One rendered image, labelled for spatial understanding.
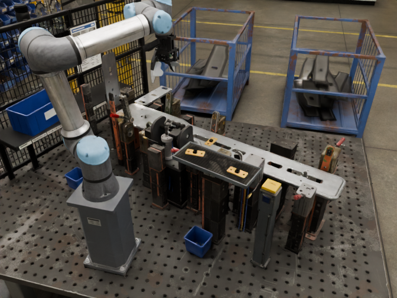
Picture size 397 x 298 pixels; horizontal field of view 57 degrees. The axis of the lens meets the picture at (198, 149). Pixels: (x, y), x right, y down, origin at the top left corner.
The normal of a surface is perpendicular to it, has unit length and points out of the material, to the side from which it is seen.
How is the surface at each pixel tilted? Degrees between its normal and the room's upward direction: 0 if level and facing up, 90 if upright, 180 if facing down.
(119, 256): 90
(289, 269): 0
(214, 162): 0
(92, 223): 90
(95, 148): 7
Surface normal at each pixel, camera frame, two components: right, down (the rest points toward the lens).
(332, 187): 0.00, -0.82
